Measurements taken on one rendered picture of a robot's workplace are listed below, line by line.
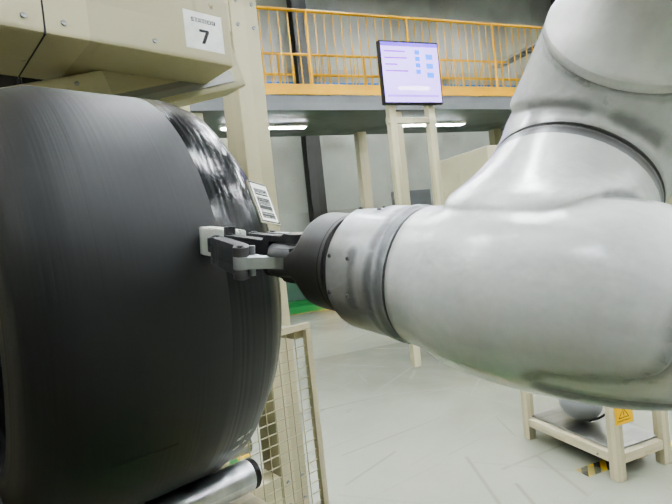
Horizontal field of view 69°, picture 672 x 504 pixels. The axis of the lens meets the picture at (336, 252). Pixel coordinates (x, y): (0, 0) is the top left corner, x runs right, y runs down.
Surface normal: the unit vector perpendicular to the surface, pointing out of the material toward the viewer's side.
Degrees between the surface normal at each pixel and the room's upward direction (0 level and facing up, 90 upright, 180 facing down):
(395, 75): 90
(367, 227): 46
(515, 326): 98
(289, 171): 90
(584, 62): 80
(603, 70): 85
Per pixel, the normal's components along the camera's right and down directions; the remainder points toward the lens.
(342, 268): -0.73, 0.10
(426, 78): 0.37, -0.01
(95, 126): 0.41, -0.72
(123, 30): 0.67, -0.05
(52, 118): 0.18, -0.69
